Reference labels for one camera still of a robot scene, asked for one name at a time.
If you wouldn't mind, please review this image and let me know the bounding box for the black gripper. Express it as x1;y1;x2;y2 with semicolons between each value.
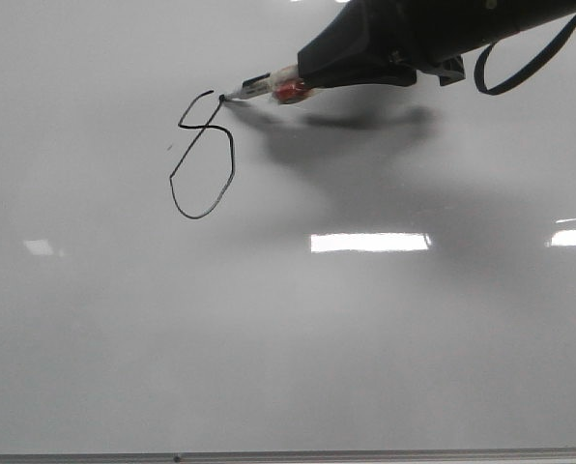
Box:
297;1;576;89

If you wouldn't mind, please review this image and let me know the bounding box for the black whiteboard marker pen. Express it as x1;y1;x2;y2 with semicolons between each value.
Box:
219;64;321;104

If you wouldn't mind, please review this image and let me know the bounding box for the white glossy whiteboard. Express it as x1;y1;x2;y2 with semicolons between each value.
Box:
0;1;576;453

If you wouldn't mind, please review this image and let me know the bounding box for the black looped cable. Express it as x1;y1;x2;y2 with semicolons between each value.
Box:
474;7;576;97

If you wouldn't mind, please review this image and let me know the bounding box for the grey aluminium whiteboard frame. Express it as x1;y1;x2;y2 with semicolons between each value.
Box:
0;447;576;463

